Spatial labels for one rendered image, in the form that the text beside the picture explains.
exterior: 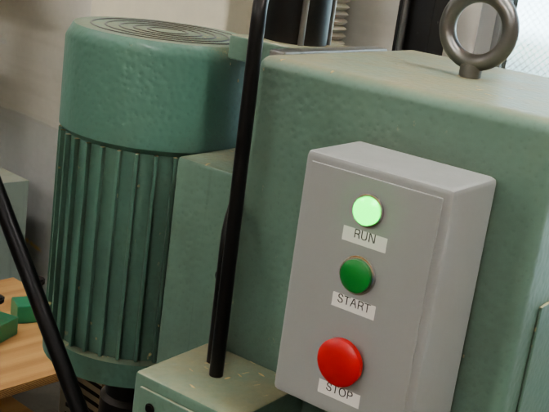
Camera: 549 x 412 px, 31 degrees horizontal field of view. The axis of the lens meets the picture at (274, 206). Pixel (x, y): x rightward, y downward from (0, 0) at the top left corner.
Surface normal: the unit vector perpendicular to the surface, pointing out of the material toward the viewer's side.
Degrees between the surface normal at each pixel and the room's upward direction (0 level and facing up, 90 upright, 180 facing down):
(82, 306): 90
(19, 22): 90
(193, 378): 0
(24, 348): 0
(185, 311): 90
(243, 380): 0
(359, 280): 90
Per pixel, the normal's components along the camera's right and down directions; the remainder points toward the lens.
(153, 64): -0.04, 0.27
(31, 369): 0.13, -0.95
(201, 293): -0.59, 0.15
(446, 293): 0.80, 0.26
